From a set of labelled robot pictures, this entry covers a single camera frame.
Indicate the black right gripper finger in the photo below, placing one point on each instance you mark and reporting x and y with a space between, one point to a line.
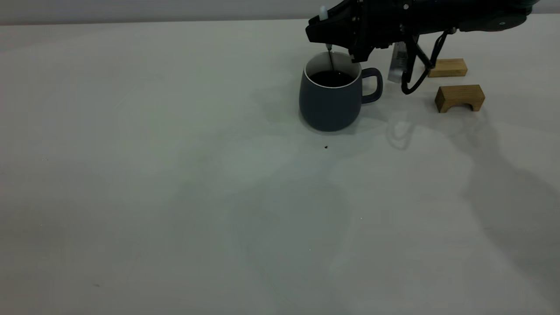
337 33
345 8

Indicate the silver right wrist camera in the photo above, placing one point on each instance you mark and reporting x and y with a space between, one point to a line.
397 63

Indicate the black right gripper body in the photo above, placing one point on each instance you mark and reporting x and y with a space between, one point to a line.
387 22

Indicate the arched wooden block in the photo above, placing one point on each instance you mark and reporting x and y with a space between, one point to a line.
450 97

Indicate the dark grey ceramic mug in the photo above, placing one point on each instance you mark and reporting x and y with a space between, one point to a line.
330 105

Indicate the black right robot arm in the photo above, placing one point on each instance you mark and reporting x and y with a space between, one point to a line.
472 15

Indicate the flat wooden block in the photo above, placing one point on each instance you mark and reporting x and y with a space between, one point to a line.
450 68

